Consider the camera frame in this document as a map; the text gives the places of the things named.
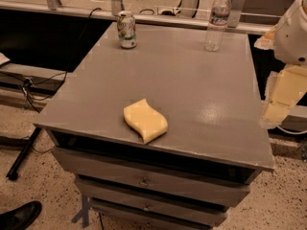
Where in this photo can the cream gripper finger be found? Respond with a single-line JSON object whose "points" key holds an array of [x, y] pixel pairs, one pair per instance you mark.
{"points": [[283, 91], [266, 41]]}

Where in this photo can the clear plastic water bottle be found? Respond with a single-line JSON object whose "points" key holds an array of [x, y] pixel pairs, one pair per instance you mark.
{"points": [[217, 23]]}

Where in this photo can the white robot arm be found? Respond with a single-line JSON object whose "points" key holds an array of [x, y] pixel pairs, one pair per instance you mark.
{"points": [[288, 40]]}

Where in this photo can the yellow wavy sponge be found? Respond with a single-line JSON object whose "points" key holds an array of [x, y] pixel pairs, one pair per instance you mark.
{"points": [[148, 122]]}

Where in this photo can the grey drawer cabinet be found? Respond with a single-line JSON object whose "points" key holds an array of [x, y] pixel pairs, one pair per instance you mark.
{"points": [[188, 177]]}

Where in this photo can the white power strip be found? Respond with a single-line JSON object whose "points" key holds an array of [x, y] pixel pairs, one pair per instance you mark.
{"points": [[170, 11]]}

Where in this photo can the green and white soda can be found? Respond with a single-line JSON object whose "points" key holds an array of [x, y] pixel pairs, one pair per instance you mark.
{"points": [[126, 28]]}

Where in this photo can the black table leg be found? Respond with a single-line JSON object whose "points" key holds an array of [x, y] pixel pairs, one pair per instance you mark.
{"points": [[12, 174]]}

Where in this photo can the black leather shoe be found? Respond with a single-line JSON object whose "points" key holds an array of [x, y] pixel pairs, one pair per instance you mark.
{"points": [[22, 217]]}

